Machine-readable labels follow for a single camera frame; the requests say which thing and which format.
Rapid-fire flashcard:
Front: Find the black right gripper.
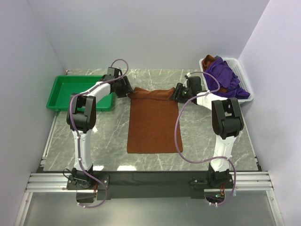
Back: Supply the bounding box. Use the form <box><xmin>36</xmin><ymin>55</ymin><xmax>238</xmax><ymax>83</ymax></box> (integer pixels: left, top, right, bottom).
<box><xmin>169</xmin><ymin>83</ymin><xmax>192</xmax><ymax>105</ymax></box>

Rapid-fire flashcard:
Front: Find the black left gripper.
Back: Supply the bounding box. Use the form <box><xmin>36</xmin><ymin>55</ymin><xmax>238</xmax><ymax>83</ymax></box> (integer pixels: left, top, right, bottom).
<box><xmin>115</xmin><ymin>76</ymin><xmax>134</xmax><ymax>98</ymax></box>

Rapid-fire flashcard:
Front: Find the brown towel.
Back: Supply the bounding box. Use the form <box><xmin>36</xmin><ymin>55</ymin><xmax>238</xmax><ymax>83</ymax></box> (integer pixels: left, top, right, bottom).
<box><xmin>202</xmin><ymin>55</ymin><xmax>228</xmax><ymax>93</ymax></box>
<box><xmin>127</xmin><ymin>87</ymin><xmax>179</xmax><ymax>154</ymax></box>

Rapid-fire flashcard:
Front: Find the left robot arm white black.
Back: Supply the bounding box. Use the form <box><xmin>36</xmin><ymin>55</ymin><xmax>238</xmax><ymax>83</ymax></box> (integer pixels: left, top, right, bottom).
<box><xmin>66</xmin><ymin>66</ymin><xmax>133</xmax><ymax>189</ymax></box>

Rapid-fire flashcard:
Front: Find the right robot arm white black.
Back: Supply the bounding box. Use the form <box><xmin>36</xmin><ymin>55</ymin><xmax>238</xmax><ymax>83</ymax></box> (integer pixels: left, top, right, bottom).
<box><xmin>170</xmin><ymin>76</ymin><xmax>244</xmax><ymax>188</ymax></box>

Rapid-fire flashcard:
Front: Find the brown towel in basket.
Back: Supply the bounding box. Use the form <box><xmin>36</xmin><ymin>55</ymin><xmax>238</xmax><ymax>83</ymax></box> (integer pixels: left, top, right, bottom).
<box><xmin>202</xmin><ymin>55</ymin><xmax>228</xmax><ymax>93</ymax></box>

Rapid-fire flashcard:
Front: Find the purple towel in basket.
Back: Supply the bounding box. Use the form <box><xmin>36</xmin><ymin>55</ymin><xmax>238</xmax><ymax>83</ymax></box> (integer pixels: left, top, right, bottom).
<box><xmin>204</xmin><ymin>58</ymin><xmax>250</xmax><ymax>99</ymax></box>

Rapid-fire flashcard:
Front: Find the green plastic tray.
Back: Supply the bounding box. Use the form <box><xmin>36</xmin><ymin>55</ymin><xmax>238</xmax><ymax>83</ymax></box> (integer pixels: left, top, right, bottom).
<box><xmin>47</xmin><ymin>75</ymin><xmax>115</xmax><ymax>112</ymax></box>

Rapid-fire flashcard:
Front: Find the white plastic basket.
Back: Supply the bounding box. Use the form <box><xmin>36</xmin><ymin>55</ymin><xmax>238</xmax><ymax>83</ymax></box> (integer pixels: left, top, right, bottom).
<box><xmin>199</xmin><ymin>57</ymin><xmax>253</xmax><ymax>103</ymax></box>

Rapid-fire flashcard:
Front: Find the black base bar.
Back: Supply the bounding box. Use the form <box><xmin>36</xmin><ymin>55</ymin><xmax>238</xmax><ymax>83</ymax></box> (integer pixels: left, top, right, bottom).
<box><xmin>66</xmin><ymin>169</ymin><xmax>236</xmax><ymax>202</ymax></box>

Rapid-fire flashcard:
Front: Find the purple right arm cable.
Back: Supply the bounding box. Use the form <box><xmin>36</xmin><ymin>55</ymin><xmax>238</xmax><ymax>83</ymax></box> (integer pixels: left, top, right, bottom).
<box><xmin>175</xmin><ymin>72</ymin><xmax>237</xmax><ymax>207</ymax></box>

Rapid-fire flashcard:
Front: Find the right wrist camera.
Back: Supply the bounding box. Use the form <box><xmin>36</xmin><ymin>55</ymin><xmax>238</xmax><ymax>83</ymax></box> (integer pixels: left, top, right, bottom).
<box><xmin>184</xmin><ymin>73</ymin><xmax>194</xmax><ymax>82</ymax></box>

